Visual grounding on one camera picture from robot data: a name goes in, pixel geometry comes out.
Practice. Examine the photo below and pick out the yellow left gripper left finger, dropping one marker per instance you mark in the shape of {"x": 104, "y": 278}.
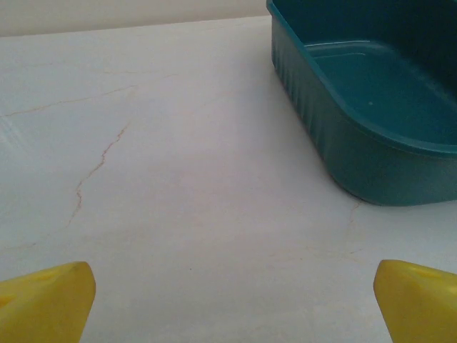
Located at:
{"x": 43, "y": 307}

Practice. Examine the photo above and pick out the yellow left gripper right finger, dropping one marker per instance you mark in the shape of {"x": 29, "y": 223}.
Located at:
{"x": 421, "y": 307}

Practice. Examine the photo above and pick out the teal plastic bin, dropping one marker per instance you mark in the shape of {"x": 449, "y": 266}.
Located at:
{"x": 375, "y": 89}

